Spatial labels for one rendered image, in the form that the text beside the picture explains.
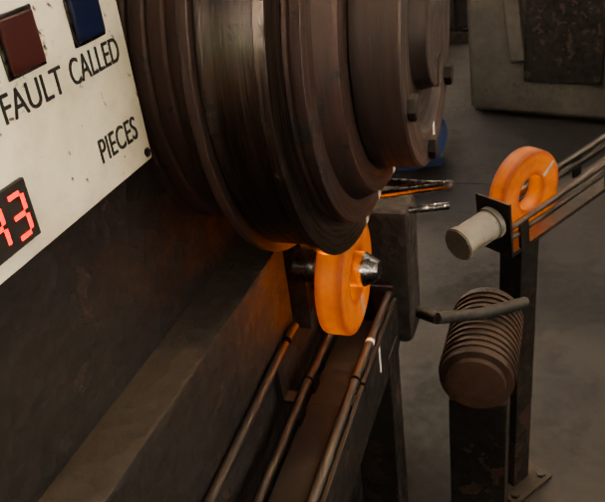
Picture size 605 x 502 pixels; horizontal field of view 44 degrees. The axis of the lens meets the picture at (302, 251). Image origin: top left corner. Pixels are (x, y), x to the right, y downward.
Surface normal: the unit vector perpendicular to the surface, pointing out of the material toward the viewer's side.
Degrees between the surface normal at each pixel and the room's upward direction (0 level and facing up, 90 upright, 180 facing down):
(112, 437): 0
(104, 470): 0
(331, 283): 67
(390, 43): 80
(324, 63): 85
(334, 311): 92
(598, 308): 0
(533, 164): 90
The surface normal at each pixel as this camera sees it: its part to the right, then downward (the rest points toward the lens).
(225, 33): -0.33, 0.29
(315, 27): 0.13, 0.26
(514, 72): -0.53, 0.47
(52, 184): 0.94, 0.06
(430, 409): -0.11, -0.86
